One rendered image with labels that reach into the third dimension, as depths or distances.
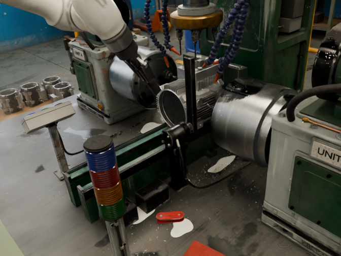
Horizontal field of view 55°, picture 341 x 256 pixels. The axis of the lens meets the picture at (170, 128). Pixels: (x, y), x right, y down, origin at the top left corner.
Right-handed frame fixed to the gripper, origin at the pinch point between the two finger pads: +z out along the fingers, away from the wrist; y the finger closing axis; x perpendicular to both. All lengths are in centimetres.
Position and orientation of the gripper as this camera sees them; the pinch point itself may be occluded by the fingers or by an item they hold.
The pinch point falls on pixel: (152, 86)
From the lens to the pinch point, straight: 118.4
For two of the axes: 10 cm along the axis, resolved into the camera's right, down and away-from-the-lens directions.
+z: 4.4, 5.6, 7.0
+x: -6.2, 7.6, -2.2
